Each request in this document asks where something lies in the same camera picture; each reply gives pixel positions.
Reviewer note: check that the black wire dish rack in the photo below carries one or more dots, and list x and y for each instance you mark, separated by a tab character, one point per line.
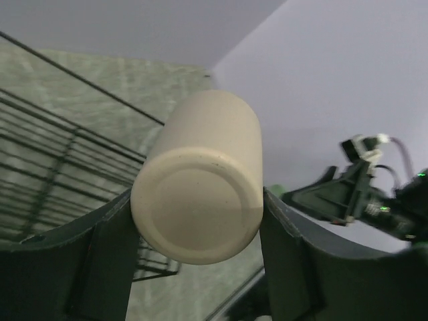
70	140

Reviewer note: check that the green tumbler right side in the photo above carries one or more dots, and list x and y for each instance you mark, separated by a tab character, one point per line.
277	190

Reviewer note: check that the beige plastic tumbler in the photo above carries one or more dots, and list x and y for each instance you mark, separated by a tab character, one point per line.
198	198

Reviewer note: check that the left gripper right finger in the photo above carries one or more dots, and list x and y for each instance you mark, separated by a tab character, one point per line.
314	274

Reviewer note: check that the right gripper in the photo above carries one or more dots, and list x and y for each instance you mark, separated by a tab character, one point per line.
350	197

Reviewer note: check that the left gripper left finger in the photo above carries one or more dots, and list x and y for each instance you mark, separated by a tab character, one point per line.
82	270

